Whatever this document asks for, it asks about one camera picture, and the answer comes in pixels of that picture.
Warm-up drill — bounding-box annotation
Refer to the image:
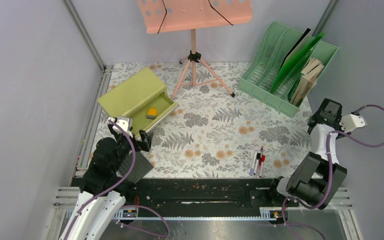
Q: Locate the yellow eraser block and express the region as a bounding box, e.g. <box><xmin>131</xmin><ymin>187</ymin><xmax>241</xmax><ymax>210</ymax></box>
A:
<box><xmin>146</xmin><ymin>107</ymin><xmax>158</xmax><ymax>120</ymax></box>

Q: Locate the yellow-green drawer cabinet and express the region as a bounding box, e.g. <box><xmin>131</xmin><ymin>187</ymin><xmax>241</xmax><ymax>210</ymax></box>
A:
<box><xmin>97</xmin><ymin>67</ymin><xmax>178</xmax><ymax>136</ymax></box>

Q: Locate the blue white marker pen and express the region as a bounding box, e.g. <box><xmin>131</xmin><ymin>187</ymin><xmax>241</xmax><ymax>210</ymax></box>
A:
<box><xmin>249</xmin><ymin>150</ymin><xmax>259</xmax><ymax>176</ymax></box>

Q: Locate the black pen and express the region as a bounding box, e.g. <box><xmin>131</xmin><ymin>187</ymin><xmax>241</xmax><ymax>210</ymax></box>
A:
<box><xmin>253</xmin><ymin>151</ymin><xmax>262</xmax><ymax>175</ymax></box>

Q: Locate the red marker pen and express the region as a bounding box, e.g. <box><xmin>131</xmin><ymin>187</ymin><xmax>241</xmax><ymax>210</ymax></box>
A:
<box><xmin>258</xmin><ymin>146</ymin><xmax>266</xmax><ymax>178</ymax></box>

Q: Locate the green puzzle book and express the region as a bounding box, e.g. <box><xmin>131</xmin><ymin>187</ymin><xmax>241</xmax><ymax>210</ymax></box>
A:
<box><xmin>287</xmin><ymin>74</ymin><xmax>303</xmax><ymax>102</ymax></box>

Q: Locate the green transparent folder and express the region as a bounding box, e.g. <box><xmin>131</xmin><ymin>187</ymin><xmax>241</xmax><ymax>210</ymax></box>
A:
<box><xmin>269</xmin><ymin>32</ymin><xmax>325</xmax><ymax>94</ymax></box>

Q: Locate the purple puzzle book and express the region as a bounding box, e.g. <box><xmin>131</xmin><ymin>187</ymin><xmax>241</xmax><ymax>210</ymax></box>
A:
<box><xmin>289</xmin><ymin>57</ymin><xmax>325</xmax><ymax>107</ymax></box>

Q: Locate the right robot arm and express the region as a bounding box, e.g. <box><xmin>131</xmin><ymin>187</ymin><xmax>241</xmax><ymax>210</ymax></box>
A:
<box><xmin>265</xmin><ymin>98</ymin><xmax>366</xmax><ymax>210</ymax></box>

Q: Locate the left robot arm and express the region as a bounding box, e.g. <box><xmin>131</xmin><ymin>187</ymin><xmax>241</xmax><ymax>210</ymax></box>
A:
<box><xmin>59</xmin><ymin>116</ymin><xmax>154</xmax><ymax>240</ymax></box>

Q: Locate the dark grey studded plate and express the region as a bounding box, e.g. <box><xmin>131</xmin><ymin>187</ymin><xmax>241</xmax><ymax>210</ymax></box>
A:
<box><xmin>116</xmin><ymin>152</ymin><xmax>154</xmax><ymax>184</ymax></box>

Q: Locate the floral tablecloth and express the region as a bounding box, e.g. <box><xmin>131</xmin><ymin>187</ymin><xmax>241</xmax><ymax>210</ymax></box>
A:
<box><xmin>94</xmin><ymin>61</ymin><xmax>334</xmax><ymax>180</ymax></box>

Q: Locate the pink music stand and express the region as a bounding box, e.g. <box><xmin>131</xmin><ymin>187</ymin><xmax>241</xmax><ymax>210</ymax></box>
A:
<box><xmin>137</xmin><ymin>0</ymin><xmax>253</xmax><ymax>99</ymax></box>

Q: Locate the green file organizer rack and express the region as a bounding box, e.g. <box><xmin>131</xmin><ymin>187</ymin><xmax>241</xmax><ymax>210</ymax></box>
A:
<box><xmin>238</xmin><ymin>21</ymin><xmax>338</xmax><ymax>118</ymax></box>

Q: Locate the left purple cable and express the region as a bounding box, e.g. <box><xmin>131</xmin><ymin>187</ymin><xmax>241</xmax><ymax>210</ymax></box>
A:
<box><xmin>62</xmin><ymin>119</ymin><xmax>174</xmax><ymax>240</ymax></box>

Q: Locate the purple cable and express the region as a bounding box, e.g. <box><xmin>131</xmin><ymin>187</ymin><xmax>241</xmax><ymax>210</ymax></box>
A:
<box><xmin>62</xmin><ymin>119</ymin><xmax>174</xmax><ymax>240</ymax></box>
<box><xmin>281</xmin><ymin>104</ymin><xmax>384</xmax><ymax>240</ymax></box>

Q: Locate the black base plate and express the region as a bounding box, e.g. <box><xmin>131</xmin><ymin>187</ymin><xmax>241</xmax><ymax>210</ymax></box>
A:
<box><xmin>126</xmin><ymin>178</ymin><xmax>285</xmax><ymax>218</ymax></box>

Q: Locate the grey cable duct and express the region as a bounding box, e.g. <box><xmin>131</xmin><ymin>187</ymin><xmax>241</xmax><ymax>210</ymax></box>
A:
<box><xmin>112</xmin><ymin>207</ymin><xmax>289</xmax><ymax>222</ymax></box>

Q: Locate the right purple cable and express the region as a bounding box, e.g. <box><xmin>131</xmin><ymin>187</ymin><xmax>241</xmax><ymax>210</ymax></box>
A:
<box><xmin>281</xmin><ymin>104</ymin><xmax>384</xmax><ymax>240</ymax></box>

